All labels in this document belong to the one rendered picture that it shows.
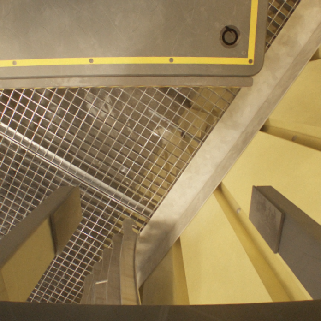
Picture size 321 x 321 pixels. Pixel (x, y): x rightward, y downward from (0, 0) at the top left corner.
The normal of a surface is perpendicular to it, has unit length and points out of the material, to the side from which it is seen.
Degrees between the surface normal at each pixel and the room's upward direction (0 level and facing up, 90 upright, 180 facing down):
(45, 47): 0
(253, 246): 90
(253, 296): 90
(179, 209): 0
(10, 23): 0
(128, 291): 90
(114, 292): 90
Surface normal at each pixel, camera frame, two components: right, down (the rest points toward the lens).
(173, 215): 0.00, 0.26
